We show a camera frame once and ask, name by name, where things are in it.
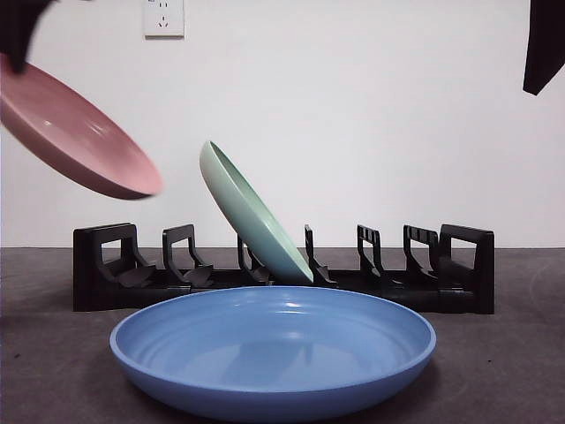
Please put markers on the green round plate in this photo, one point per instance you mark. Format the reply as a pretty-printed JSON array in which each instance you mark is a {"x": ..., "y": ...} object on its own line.
[{"x": 251, "y": 221}]

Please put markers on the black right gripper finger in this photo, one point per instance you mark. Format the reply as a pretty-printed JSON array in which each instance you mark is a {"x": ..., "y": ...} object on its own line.
[{"x": 545, "y": 44}]

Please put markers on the pink round plate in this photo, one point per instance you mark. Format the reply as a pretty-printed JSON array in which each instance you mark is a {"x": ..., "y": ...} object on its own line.
[{"x": 79, "y": 132}]

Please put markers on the blue round plate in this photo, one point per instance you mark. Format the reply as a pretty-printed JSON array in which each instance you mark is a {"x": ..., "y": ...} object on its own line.
[{"x": 265, "y": 353}]

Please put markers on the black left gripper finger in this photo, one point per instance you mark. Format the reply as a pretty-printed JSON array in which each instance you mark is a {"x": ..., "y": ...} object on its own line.
[{"x": 22, "y": 26}]

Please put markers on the white wall socket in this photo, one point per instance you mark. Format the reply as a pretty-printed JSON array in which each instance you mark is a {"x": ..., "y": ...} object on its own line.
[{"x": 163, "y": 20}]

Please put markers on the black plastic dish rack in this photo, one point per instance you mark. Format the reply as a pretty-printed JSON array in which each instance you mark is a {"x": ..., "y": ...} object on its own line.
[{"x": 481, "y": 274}]

